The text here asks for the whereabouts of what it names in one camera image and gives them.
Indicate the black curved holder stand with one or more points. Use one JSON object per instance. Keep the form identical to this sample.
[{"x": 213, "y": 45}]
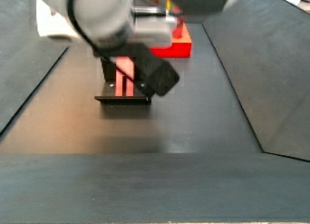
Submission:
[{"x": 107, "y": 95}]

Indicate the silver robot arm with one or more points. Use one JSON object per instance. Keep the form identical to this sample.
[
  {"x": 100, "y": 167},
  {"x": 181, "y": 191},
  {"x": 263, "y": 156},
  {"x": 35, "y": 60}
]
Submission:
[{"x": 108, "y": 23}]

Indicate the red peg board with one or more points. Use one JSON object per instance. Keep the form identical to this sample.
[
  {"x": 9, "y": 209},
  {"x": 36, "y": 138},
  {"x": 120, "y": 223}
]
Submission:
[{"x": 181, "y": 47}]

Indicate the red hexagon peg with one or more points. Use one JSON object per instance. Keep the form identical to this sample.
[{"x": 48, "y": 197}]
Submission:
[{"x": 178, "y": 30}]

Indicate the yellow orange block peg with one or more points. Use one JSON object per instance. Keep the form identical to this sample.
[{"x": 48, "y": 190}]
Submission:
[{"x": 169, "y": 5}]

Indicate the red double-square object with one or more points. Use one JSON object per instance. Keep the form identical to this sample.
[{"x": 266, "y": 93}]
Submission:
[{"x": 124, "y": 88}]

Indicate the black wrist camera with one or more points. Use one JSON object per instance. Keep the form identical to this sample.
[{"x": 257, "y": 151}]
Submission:
[{"x": 156, "y": 75}]

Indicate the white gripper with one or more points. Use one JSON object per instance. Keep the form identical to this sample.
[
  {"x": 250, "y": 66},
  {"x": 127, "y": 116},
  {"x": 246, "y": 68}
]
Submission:
[{"x": 111, "y": 22}]

